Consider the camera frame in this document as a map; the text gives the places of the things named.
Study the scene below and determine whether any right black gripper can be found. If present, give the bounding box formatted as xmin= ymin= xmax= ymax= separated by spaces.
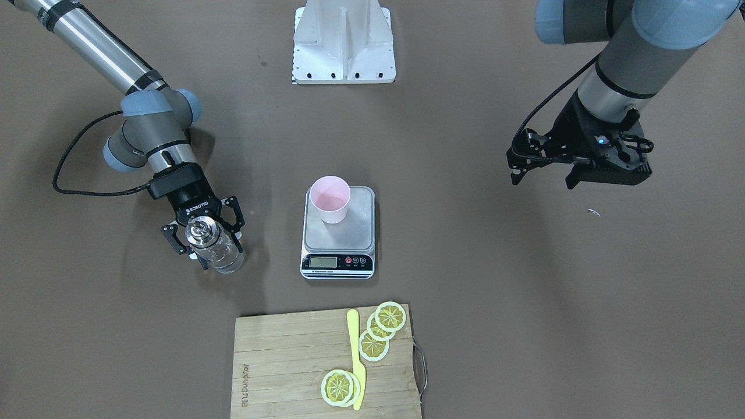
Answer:
xmin=147 ymin=164 xmax=245 ymax=271

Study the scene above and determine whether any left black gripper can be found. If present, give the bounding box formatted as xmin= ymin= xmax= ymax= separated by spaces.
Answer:
xmin=506 ymin=93 xmax=654 ymax=189

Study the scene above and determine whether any glass sauce dispenser bottle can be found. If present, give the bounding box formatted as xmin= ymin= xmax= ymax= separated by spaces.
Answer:
xmin=185 ymin=216 xmax=244 ymax=274

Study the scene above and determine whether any pink plastic cup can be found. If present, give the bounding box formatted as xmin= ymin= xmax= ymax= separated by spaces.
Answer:
xmin=310 ymin=175 xmax=351 ymax=225

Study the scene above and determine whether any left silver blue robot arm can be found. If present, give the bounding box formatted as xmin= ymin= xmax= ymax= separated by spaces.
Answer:
xmin=506 ymin=1 xmax=743 ymax=189

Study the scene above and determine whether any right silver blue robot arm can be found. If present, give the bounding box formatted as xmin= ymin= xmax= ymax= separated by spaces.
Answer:
xmin=12 ymin=1 xmax=245 ymax=274

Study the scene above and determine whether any digital kitchen scale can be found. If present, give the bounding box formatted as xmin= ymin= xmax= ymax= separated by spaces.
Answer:
xmin=300 ymin=186 xmax=376 ymax=279

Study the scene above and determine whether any wooden cutting board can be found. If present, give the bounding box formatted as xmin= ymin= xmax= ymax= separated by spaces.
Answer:
xmin=230 ymin=308 xmax=427 ymax=418

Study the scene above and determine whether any lemon slice single front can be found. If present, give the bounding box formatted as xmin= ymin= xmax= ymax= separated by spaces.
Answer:
xmin=320 ymin=369 xmax=352 ymax=407

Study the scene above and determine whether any yellow plastic knife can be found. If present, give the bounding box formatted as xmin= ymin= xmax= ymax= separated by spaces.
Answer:
xmin=346 ymin=308 xmax=367 ymax=411

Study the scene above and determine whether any lemon slice under front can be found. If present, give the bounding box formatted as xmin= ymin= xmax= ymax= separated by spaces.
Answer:
xmin=341 ymin=371 xmax=361 ymax=407

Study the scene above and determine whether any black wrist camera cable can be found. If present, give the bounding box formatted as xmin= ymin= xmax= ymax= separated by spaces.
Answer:
xmin=52 ymin=111 xmax=153 ymax=197

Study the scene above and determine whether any lemon slice near handle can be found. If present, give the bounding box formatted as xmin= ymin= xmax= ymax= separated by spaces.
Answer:
xmin=373 ymin=301 xmax=407 ymax=332

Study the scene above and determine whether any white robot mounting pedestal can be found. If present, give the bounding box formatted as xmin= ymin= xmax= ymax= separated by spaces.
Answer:
xmin=291 ymin=1 xmax=396 ymax=84

